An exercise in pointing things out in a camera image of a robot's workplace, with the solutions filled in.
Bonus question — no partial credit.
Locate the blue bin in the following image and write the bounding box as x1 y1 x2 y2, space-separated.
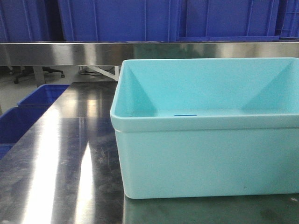
17 84 70 107
0 107 48 159

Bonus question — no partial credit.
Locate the white table frame leg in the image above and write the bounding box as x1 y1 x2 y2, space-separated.
78 66 121 81

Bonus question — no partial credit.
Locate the stainless steel shelf rail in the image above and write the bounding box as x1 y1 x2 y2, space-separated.
0 41 299 66

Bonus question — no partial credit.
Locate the blue bin lower far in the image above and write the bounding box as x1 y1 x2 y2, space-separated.
17 84 70 107

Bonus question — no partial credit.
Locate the blue crate upper middle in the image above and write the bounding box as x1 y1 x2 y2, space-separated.
58 0 182 42

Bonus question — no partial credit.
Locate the blue crate upper right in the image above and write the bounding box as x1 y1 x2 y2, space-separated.
177 0 299 42

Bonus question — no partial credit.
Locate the black office chair base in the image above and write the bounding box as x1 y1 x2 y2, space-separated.
14 66 65 84

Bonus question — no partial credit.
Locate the blue crate upper left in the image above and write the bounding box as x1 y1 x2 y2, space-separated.
0 0 63 42

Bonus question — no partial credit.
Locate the blue bin lower near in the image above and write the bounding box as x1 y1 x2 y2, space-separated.
0 107 48 159

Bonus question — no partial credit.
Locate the light teal plastic bin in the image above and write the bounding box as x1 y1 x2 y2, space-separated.
110 57 299 199

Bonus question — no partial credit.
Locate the blue crate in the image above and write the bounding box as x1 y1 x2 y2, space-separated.
0 0 63 42
177 0 299 42
58 0 182 42

